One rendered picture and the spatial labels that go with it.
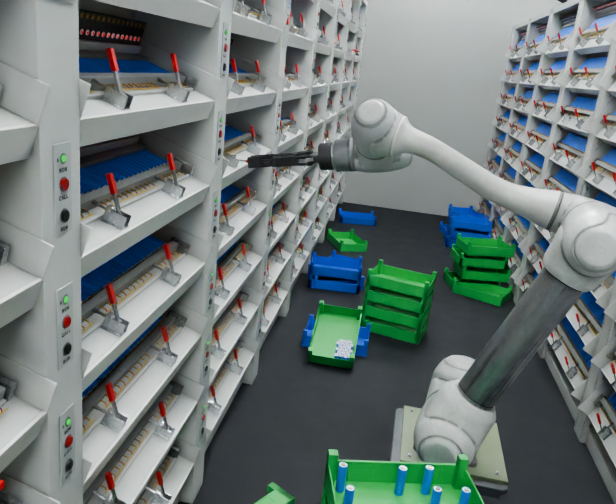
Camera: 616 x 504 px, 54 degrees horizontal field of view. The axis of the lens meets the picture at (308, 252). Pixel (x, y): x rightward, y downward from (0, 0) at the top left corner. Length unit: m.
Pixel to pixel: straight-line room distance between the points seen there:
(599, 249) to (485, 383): 0.42
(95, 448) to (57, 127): 0.60
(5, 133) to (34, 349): 0.31
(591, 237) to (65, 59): 1.02
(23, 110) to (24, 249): 0.18
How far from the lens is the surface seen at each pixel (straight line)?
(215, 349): 1.90
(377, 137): 1.44
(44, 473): 1.01
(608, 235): 1.36
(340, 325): 2.80
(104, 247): 1.00
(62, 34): 0.85
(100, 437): 1.21
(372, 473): 1.37
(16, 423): 0.92
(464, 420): 1.56
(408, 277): 3.09
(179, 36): 1.47
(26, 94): 0.81
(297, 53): 2.82
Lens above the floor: 1.24
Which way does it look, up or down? 17 degrees down
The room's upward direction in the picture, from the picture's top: 6 degrees clockwise
